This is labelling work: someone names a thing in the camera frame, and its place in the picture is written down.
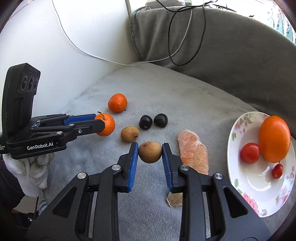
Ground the mandarin with stem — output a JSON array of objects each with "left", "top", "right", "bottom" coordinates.
[{"left": 94, "top": 111, "right": 115, "bottom": 136}]

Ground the mandarin without stem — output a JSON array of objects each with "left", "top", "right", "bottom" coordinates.
[{"left": 107, "top": 93, "right": 128, "bottom": 113}]

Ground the brown longan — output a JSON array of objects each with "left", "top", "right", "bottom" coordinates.
[
  {"left": 120, "top": 126, "right": 140, "bottom": 143},
  {"left": 138, "top": 141, "right": 162, "bottom": 164}
]

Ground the peeled pomelo segment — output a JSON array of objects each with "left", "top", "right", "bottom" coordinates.
[{"left": 177, "top": 130, "right": 209, "bottom": 175}]

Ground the dark plum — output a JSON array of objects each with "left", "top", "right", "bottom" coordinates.
[
  {"left": 154, "top": 113, "right": 168, "bottom": 128},
  {"left": 138, "top": 115, "right": 153, "bottom": 130}
]

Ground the larger red cherry tomato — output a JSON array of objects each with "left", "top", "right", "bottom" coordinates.
[{"left": 240, "top": 143, "right": 260, "bottom": 164}]

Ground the smaller red cherry tomato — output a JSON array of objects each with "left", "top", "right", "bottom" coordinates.
[{"left": 272, "top": 163, "right": 284, "bottom": 180}]

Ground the white gloved left hand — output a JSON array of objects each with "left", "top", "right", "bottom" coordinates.
[{"left": 3, "top": 153, "right": 55, "bottom": 197}]

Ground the small pomelo peel piece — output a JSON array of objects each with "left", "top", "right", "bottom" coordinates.
[{"left": 166, "top": 192, "right": 183, "bottom": 207}]

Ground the white floral plate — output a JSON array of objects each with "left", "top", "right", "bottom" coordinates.
[{"left": 227, "top": 111, "right": 295, "bottom": 217}]

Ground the light grey seat cushion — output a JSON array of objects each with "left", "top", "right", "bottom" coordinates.
[{"left": 44, "top": 63, "right": 253, "bottom": 240}]

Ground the large orange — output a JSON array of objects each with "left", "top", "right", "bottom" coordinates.
[{"left": 259, "top": 115, "right": 290, "bottom": 163}]

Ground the dark grey back cushion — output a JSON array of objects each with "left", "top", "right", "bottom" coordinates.
[{"left": 130, "top": 8, "right": 295, "bottom": 135}]

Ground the teal refill pouches row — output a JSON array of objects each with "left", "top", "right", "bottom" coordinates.
[{"left": 269, "top": 6, "right": 295, "bottom": 44}]

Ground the black left camera box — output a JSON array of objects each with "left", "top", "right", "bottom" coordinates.
[{"left": 1, "top": 63, "right": 41, "bottom": 138}]

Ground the white cable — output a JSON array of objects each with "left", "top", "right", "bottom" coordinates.
[{"left": 51, "top": 0, "right": 194, "bottom": 67}]

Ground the black cable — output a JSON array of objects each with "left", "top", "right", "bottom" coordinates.
[{"left": 155, "top": 0, "right": 236, "bottom": 67}]

